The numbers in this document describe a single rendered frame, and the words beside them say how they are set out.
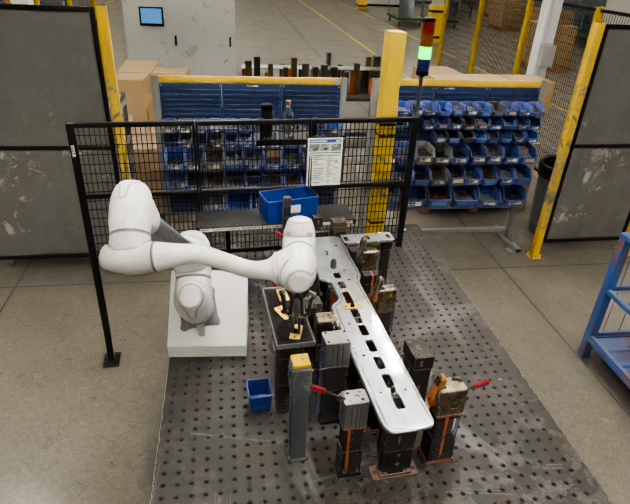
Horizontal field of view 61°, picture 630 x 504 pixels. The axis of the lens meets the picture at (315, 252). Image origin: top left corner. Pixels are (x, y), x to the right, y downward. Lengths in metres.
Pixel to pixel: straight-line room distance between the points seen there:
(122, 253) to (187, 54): 7.20
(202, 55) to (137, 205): 7.10
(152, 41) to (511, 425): 7.64
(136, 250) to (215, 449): 0.84
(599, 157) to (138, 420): 4.11
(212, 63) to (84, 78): 4.93
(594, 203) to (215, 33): 5.88
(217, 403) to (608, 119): 3.90
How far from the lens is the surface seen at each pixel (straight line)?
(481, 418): 2.43
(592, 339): 4.06
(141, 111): 6.49
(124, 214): 1.85
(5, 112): 4.34
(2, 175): 4.52
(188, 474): 2.14
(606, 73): 4.93
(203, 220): 3.04
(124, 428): 3.31
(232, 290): 2.57
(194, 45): 8.85
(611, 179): 5.38
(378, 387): 2.01
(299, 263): 1.55
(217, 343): 2.53
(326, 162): 3.15
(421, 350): 2.15
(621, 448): 3.64
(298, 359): 1.84
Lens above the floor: 2.36
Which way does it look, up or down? 29 degrees down
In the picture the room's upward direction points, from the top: 3 degrees clockwise
